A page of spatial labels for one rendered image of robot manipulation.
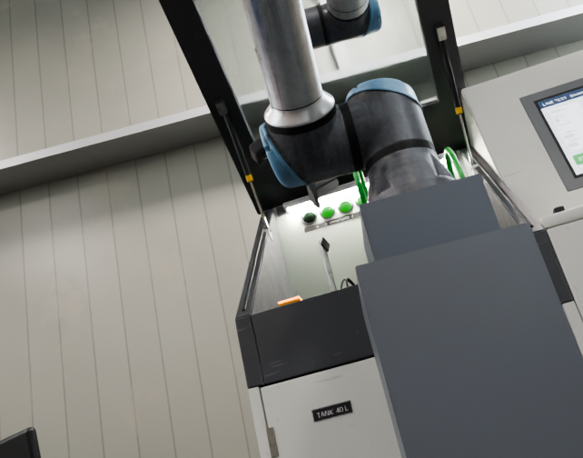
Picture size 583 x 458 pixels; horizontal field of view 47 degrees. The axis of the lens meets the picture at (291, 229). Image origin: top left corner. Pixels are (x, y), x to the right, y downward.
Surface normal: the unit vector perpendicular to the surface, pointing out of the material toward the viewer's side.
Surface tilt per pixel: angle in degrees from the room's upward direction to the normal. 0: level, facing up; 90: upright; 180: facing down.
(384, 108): 90
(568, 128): 76
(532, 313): 90
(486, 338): 90
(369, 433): 90
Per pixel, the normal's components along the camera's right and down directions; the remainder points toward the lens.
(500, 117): -0.30, -0.55
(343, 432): -0.25, -0.35
